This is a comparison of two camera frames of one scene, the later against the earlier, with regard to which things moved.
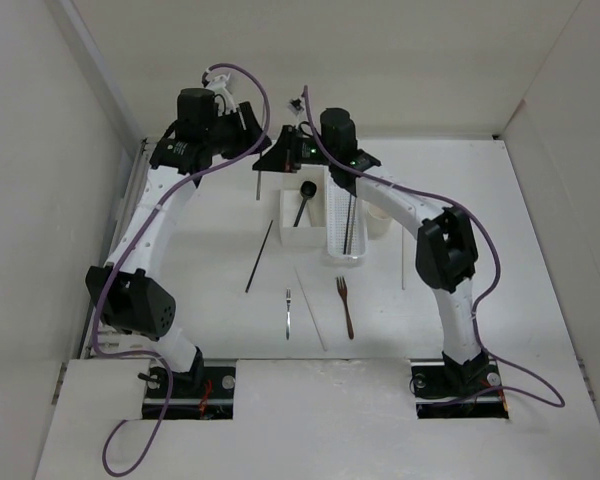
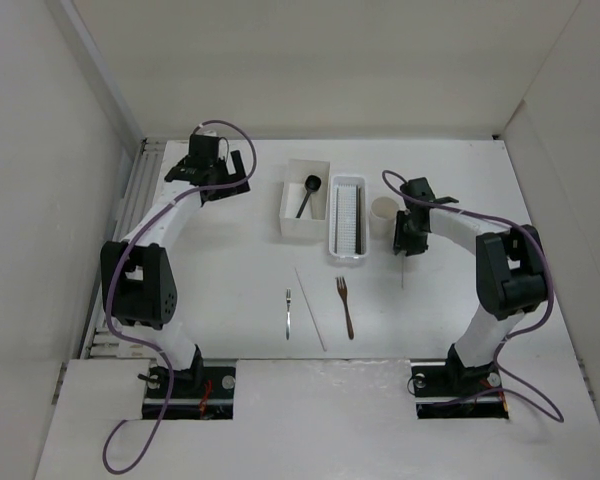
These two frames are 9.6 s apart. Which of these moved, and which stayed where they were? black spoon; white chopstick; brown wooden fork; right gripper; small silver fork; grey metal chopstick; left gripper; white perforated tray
Moved: black spoon; grey metal chopstick; right gripper; left gripper
Stayed: white perforated tray; small silver fork; brown wooden fork; white chopstick
